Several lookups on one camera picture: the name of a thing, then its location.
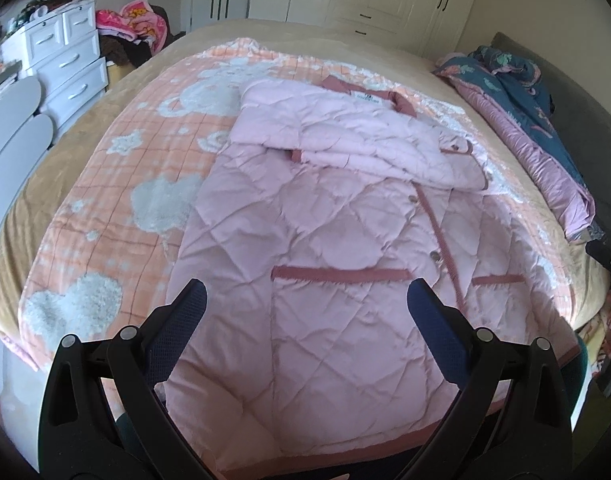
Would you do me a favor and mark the pink quilted jacket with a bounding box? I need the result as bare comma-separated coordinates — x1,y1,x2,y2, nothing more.
163,74,582,467

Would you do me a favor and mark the orange printed blanket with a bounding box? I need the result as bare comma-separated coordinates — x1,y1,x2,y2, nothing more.
0,36,593,441

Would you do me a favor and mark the white oval board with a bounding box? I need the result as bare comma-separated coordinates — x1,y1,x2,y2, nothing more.
0,75,41,172
0,113,55,257

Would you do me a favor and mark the grey upholstered headboard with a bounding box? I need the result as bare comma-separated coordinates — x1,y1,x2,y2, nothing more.
489,31,611,213

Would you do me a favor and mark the dark clothes pile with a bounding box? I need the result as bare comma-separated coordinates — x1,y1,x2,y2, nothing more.
100,34,152,69

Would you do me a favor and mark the bed with beige sheet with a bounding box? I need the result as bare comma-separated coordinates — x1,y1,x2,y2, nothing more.
0,18,611,413

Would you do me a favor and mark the yellow floral cloth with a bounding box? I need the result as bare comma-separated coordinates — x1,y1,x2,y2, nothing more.
582,304,611,397

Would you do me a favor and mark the blue floral duvet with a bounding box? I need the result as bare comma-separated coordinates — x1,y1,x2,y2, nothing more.
432,44,599,247

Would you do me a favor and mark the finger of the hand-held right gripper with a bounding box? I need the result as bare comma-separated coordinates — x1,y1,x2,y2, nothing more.
587,239,611,291

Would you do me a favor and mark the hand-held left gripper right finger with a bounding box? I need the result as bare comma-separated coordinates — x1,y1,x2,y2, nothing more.
400,277,573,480

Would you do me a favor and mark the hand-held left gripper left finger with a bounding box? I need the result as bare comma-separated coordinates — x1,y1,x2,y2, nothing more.
38,278,209,480

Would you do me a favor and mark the pink printed cloth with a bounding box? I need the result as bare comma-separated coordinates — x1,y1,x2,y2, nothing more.
94,2,170,54

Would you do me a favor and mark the white drawer cabinet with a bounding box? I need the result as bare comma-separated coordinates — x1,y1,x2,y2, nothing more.
0,0,110,134

